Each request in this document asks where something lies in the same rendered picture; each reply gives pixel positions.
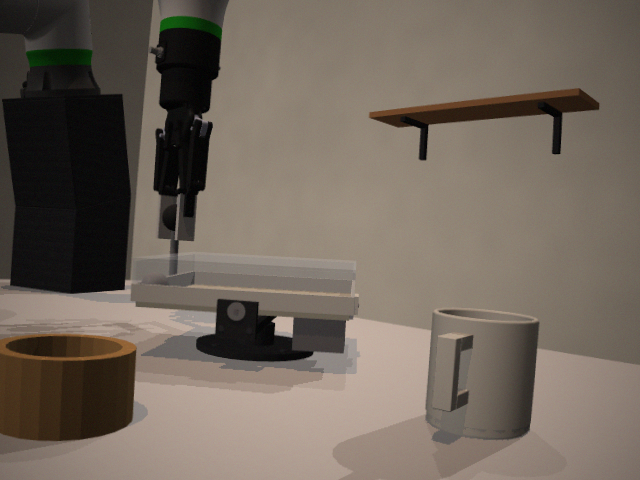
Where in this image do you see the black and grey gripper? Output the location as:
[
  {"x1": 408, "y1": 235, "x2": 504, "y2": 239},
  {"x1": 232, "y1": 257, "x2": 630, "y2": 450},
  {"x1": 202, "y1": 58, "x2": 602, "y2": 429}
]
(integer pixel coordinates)
[{"x1": 153, "y1": 69, "x2": 213, "y2": 241}]

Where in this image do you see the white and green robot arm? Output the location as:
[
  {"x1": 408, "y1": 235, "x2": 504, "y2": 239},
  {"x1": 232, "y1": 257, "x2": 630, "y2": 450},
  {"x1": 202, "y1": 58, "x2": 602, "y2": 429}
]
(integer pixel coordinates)
[{"x1": 0, "y1": 0, "x2": 229, "y2": 98}]

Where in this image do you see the grey mug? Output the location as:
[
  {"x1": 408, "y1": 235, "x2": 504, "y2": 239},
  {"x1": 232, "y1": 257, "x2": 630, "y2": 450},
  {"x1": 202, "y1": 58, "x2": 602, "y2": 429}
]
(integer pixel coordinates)
[{"x1": 425, "y1": 308, "x2": 539, "y2": 440}]

